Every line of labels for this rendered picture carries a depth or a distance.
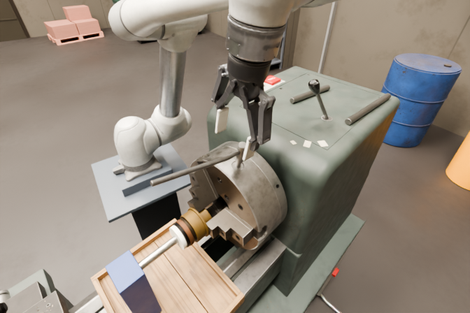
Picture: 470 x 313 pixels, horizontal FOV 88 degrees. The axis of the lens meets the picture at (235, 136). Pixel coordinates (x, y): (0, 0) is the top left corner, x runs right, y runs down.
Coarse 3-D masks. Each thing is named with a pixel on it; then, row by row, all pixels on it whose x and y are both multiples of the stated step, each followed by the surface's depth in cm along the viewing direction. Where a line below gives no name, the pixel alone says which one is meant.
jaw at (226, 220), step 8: (216, 216) 68; (224, 216) 68; (232, 216) 68; (208, 224) 66; (216, 224) 66; (224, 224) 66; (232, 224) 66; (240, 224) 66; (248, 224) 66; (216, 232) 67; (224, 232) 65; (232, 232) 66; (240, 232) 64; (248, 232) 64; (256, 232) 65; (240, 240) 64; (248, 240) 65
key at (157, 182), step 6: (222, 156) 58; (228, 156) 58; (210, 162) 55; (216, 162) 56; (192, 168) 51; (198, 168) 52; (174, 174) 48; (180, 174) 49; (186, 174) 50; (156, 180) 46; (162, 180) 46; (168, 180) 47
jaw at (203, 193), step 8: (200, 160) 73; (192, 176) 70; (200, 176) 69; (208, 176) 71; (200, 184) 69; (208, 184) 70; (192, 192) 69; (200, 192) 69; (208, 192) 70; (216, 192) 72; (192, 200) 70; (200, 200) 68; (208, 200) 70; (200, 208) 68
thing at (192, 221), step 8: (192, 208) 68; (184, 216) 67; (192, 216) 66; (200, 216) 66; (208, 216) 68; (176, 224) 65; (184, 224) 64; (192, 224) 65; (200, 224) 65; (184, 232) 63; (192, 232) 64; (200, 232) 65; (208, 232) 67; (192, 240) 64
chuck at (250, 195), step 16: (208, 160) 68; (224, 176) 64; (240, 176) 64; (256, 176) 65; (224, 192) 68; (240, 192) 62; (256, 192) 63; (272, 192) 66; (240, 208) 66; (256, 208) 62; (272, 208) 66; (256, 224) 63; (272, 224) 67; (256, 240) 66
